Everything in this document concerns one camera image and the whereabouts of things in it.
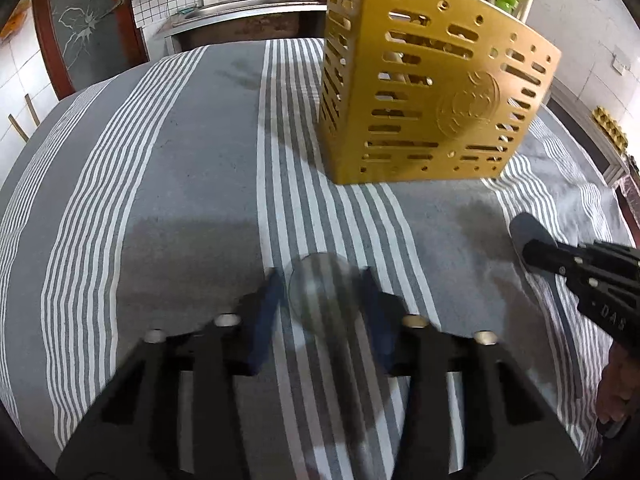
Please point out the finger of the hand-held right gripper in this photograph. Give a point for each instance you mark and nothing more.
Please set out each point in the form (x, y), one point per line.
(550, 257)

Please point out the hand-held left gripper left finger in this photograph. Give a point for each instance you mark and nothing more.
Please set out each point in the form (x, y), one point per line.
(265, 320)

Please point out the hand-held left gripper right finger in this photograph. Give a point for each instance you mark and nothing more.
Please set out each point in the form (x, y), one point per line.
(382, 332)

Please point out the black spoon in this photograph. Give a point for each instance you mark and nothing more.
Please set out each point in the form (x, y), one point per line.
(527, 230)

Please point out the yellow perforated utensil holder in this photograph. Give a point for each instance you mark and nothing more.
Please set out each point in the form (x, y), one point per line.
(425, 110)

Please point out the person's right hand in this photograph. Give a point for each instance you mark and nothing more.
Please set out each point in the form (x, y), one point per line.
(617, 390)

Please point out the yellow egg carton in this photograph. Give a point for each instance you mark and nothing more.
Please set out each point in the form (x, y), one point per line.
(610, 127)

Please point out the grey white striped tablecloth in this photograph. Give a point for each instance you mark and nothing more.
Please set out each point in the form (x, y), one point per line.
(175, 185)

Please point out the wooden stick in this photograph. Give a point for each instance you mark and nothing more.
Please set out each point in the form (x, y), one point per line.
(32, 110)
(18, 129)

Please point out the steel kitchen sink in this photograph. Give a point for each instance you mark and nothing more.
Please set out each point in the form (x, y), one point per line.
(240, 7)

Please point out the brown frosted glass door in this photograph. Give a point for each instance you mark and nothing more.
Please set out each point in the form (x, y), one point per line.
(85, 25)

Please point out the hanging plastic bag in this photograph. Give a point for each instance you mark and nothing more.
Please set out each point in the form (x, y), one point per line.
(15, 20)

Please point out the white wall socket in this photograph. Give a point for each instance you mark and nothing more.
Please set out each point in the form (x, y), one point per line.
(621, 62)

